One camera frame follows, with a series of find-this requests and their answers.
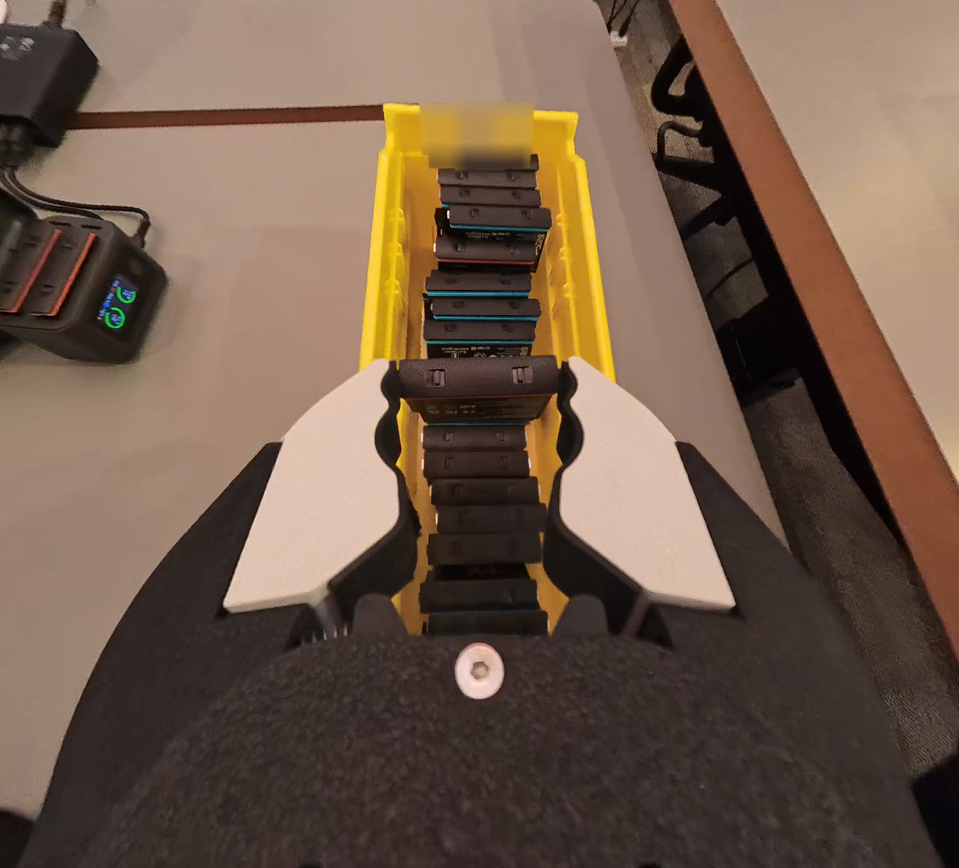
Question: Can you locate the black battery charger case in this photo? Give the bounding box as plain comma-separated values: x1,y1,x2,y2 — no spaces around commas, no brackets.
0,202,169,366

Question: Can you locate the black charging hub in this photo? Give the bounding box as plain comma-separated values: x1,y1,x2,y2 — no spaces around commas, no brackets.
0,22,101,150

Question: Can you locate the black power cable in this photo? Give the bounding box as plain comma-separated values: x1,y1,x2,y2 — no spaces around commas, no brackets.
45,0,98,42

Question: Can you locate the black battery orange stripe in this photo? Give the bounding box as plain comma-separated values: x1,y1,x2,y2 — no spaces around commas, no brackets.
0,217,53,318
33,224,100,318

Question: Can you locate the row of black batteries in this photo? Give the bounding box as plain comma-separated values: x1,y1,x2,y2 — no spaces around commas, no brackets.
417,154,555,640

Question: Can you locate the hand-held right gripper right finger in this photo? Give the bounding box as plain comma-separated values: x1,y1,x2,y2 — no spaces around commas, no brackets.
541,364,740,616

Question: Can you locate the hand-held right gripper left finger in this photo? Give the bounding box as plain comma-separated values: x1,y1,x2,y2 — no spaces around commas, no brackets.
222,364,422,616

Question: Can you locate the yellow plastic bin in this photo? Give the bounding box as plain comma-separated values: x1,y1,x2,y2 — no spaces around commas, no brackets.
357,101,617,640

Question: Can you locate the wooden work table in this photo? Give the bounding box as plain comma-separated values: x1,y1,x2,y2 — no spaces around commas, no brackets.
636,0,959,662

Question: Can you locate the black camera battery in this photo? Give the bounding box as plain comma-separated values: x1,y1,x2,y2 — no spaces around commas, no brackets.
393,355,570,414

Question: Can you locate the black charging cable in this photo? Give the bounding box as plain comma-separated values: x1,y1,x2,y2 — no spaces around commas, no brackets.
0,164,151,247

